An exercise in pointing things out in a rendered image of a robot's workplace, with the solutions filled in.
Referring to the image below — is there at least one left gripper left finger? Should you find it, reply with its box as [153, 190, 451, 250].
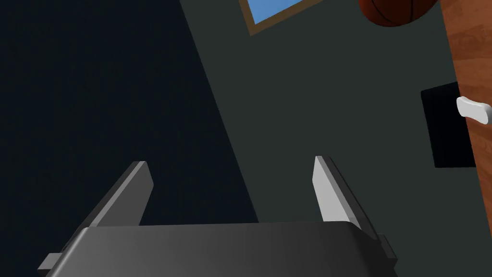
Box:
[87, 161, 154, 228]

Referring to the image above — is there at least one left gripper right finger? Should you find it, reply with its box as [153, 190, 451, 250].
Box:
[312, 155, 379, 239]

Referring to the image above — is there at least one wood-framed window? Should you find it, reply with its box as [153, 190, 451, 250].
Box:
[238, 0, 324, 37]

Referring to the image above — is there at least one brown basketball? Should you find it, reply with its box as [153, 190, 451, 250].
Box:
[358, 0, 440, 27]

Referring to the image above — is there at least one brown wooden door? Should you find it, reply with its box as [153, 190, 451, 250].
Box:
[440, 0, 492, 236]

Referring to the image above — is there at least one black wall panel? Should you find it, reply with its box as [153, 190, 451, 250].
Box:
[420, 81, 477, 169]

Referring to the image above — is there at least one white door handle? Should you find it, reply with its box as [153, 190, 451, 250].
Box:
[455, 96, 492, 126]

